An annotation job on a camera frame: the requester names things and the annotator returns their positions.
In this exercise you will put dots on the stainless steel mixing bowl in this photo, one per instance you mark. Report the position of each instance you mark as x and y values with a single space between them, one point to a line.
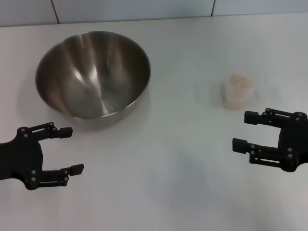
96 79

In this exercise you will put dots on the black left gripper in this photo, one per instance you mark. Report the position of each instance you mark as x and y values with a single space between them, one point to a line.
24 156

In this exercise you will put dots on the white rice grains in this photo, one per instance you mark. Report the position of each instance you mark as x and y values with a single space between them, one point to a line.
238 81

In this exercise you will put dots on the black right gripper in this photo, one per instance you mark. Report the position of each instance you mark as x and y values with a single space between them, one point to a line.
296 142

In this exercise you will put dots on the clear plastic measuring cup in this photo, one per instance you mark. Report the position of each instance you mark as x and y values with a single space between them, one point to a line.
237 101

